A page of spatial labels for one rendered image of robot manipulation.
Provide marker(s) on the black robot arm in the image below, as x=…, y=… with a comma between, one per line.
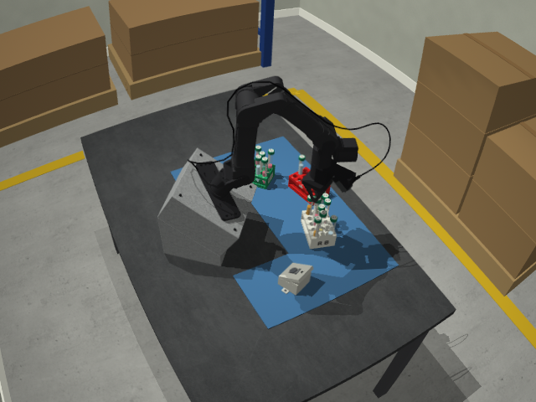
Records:
x=250, y=112

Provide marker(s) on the red rack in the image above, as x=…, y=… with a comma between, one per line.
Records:
x=297, y=186

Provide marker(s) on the blue bench mat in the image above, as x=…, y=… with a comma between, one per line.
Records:
x=356, y=258

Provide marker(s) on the white test tube rack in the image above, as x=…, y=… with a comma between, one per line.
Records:
x=321, y=240

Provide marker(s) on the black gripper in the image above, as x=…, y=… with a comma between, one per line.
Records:
x=309, y=184

